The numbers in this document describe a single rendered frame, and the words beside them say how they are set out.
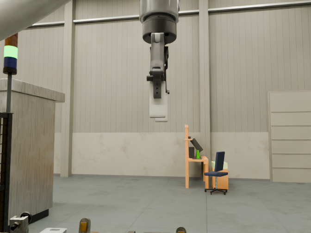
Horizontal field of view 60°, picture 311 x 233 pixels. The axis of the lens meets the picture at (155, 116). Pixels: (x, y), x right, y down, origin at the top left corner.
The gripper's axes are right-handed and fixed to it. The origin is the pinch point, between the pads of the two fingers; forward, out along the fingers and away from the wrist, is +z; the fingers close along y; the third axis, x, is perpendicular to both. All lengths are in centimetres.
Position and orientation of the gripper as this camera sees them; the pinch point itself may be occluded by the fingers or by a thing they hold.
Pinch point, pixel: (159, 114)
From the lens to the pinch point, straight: 57.5
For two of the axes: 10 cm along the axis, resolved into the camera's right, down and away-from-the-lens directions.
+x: -10.0, 0.1, 0.7
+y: 0.7, 0.8, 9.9
